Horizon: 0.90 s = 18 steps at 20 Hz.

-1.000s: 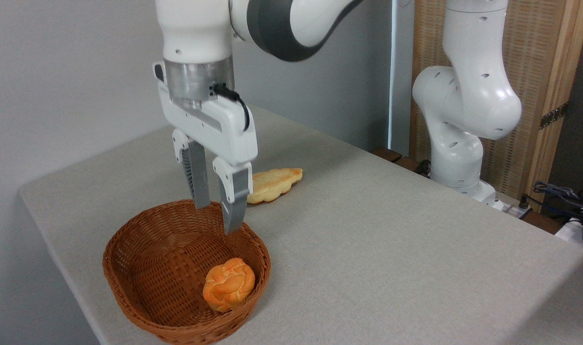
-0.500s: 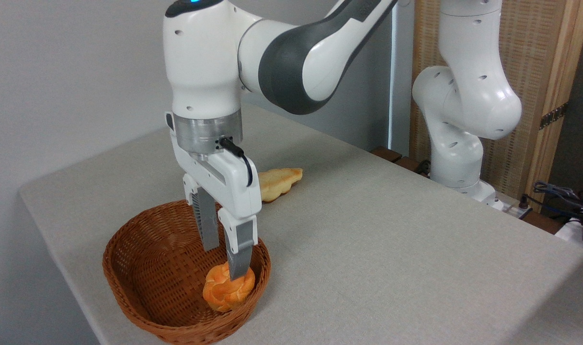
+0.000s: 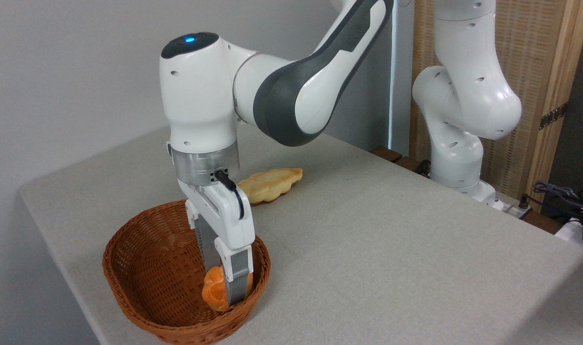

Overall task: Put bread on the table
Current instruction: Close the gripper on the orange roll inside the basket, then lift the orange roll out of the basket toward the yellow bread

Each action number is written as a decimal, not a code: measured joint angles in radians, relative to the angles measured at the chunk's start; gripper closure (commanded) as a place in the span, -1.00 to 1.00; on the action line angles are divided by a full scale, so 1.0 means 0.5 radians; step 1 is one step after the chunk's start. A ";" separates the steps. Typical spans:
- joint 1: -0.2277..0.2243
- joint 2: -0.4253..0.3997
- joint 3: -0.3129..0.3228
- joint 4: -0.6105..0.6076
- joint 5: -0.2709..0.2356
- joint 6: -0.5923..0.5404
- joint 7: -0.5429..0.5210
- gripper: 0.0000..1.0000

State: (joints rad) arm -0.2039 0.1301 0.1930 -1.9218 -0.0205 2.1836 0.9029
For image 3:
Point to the brown wicker basket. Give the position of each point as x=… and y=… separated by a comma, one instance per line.
x=152, y=268

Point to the dark metal screen hinge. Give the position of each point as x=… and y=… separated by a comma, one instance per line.
x=553, y=115

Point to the white vertical wall strip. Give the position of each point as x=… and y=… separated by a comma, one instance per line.
x=393, y=96

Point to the white robot base connector box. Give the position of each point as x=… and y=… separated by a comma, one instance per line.
x=509, y=206

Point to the wooden rattan folding screen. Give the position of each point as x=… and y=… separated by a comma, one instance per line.
x=536, y=52

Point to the long braided bread loaf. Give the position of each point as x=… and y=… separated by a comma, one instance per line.
x=272, y=184

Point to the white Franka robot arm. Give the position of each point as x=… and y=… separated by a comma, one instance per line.
x=469, y=96

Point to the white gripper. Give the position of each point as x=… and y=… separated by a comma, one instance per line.
x=231, y=215

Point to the round orange bread roll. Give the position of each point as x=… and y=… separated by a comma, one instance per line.
x=215, y=290

